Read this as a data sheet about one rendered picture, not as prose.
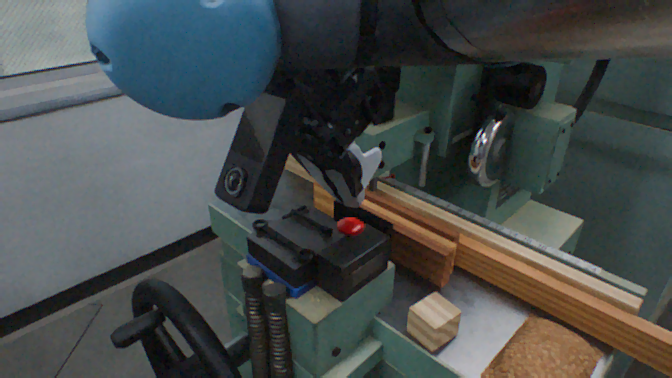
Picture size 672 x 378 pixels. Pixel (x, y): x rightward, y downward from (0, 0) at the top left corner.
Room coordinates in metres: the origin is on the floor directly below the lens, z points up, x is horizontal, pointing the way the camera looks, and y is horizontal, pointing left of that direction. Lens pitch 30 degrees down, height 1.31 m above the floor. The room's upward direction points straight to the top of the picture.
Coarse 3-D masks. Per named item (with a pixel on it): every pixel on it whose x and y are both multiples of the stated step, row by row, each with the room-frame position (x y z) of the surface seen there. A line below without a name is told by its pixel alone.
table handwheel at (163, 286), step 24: (144, 288) 0.41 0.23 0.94; (168, 288) 0.39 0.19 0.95; (144, 312) 0.44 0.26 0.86; (168, 312) 0.36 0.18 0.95; (192, 312) 0.35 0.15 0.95; (144, 336) 0.45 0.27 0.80; (168, 336) 0.42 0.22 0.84; (192, 336) 0.33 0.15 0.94; (216, 336) 0.34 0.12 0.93; (240, 336) 0.43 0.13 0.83; (168, 360) 0.45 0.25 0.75; (192, 360) 0.38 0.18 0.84; (216, 360) 0.31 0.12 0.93; (240, 360) 0.40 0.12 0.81
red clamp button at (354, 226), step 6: (342, 222) 0.42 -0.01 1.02; (348, 222) 0.42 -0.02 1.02; (354, 222) 0.42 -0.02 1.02; (360, 222) 0.42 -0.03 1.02; (342, 228) 0.41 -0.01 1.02; (348, 228) 0.41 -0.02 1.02; (354, 228) 0.41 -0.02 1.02; (360, 228) 0.41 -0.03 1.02; (348, 234) 0.40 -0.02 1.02; (354, 234) 0.40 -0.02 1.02
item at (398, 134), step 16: (400, 112) 0.64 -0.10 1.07; (416, 112) 0.64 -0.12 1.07; (368, 128) 0.58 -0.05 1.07; (384, 128) 0.58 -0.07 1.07; (400, 128) 0.60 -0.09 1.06; (416, 128) 0.63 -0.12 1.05; (368, 144) 0.56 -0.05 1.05; (384, 144) 0.57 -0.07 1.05; (400, 144) 0.60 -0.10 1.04; (416, 144) 0.63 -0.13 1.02; (384, 160) 0.58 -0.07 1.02; (400, 160) 0.60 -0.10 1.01
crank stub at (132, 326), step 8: (152, 312) 0.37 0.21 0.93; (160, 312) 0.37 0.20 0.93; (136, 320) 0.36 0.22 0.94; (144, 320) 0.36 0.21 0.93; (152, 320) 0.36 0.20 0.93; (160, 320) 0.37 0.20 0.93; (120, 328) 0.35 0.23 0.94; (128, 328) 0.35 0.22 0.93; (136, 328) 0.35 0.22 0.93; (144, 328) 0.35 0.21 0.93; (152, 328) 0.36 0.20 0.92; (112, 336) 0.34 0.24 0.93; (120, 336) 0.34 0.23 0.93; (128, 336) 0.34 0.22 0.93; (136, 336) 0.34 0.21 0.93; (120, 344) 0.33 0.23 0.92; (128, 344) 0.34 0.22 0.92
